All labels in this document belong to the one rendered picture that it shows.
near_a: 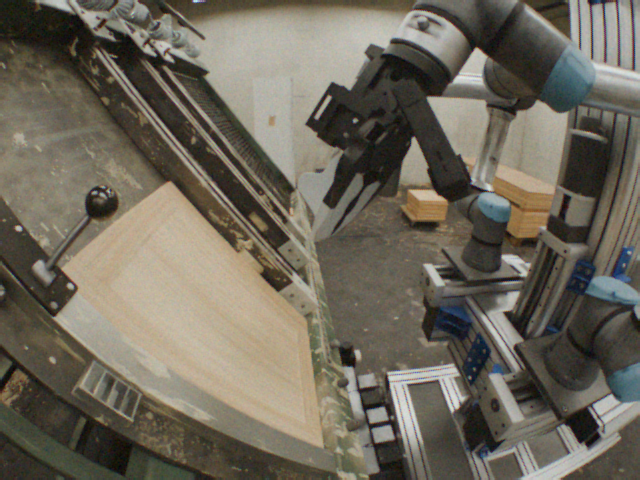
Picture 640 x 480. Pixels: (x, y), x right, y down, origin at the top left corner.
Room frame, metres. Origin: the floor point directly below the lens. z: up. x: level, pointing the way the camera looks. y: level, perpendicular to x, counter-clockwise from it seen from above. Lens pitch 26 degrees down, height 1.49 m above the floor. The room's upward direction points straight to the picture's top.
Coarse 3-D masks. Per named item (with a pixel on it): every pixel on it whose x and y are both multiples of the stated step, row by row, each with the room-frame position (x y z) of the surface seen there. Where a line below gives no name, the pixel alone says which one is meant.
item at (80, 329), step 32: (64, 320) 0.14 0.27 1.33; (96, 320) 0.18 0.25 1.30; (96, 352) 0.14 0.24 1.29; (128, 352) 0.17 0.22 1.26; (128, 384) 0.14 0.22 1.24; (160, 384) 0.17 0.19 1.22; (192, 384) 0.20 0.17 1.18; (192, 416) 0.15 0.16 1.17; (224, 416) 0.18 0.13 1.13; (256, 448) 0.16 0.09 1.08; (288, 448) 0.18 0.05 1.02; (320, 448) 0.22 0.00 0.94
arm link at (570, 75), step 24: (504, 24) 0.24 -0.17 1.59; (528, 24) 0.23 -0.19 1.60; (504, 48) 0.25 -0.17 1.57; (528, 48) 0.23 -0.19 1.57; (552, 48) 0.22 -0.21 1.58; (576, 48) 0.21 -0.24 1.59; (504, 72) 0.29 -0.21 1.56; (528, 72) 0.24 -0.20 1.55; (552, 72) 0.22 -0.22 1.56; (576, 72) 0.21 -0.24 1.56; (552, 96) 0.23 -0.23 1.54; (576, 96) 0.21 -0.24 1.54
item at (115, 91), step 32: (128, 0) 0.67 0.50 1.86; (96, 32) 0.60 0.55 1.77; (96, 64) 0.61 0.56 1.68; (128, 96) 0.62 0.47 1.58; (128, 128) 0.62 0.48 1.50; (160, 128) 0.67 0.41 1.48; (160, 160) 0.63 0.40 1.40; (192, 160) 0.69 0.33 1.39; (192, 192) 0.64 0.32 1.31; (224, 224) 0.65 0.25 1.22; (256, 256) 0.66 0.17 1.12; (288, 288) 0.67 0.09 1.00
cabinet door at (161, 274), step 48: (96, 240) 0.29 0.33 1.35; (144, 240) 0.38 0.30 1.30; (192, 240) 0.51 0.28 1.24; (96, 288) 0.23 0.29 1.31; (144, 288) 0.30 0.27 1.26; (192, 288) 0.39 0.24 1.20; (240, 288) 0.52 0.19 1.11; (144, 336) 0.22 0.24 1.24; (192, 336) 0.29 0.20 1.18; (240, 336) 0.38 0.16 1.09; (288, 336) 0.51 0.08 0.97; (240, 384) 0.27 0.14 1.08; (288, 384) 0.35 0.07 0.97; (288, 432) 0.23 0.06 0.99
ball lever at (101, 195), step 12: (96, 192) 0.21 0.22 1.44; (108, 192) 0.22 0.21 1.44; (96, 204) 0.20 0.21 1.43; (108, 204) 0.21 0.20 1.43; (84, 216) 0.20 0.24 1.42; (96, 216) 0.20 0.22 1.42; (108, 216) 0.21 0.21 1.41; (84, 228) 0.20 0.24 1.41; (72, 240) 0.19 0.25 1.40; (60, 252) 0.18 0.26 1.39; (36, 264) 0.16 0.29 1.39; (48, 264) 0.16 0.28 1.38; (36, 276) 0.15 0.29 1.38; (48, 276) 0.16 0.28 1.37
